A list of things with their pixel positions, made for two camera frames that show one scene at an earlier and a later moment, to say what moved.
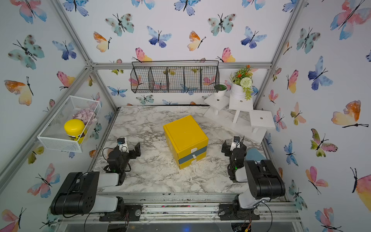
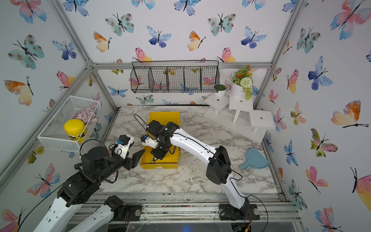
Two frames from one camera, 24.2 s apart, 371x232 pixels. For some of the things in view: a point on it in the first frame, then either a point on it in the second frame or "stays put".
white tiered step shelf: x=235 y=115 stays put
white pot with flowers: x=241 y=81 stays put
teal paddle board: x=254 y=154 stays put
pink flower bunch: x=88 y=116 stays put
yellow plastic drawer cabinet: x=187 y=139 to x=164 y=117
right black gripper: x=226 y=147 to x=157 y=155
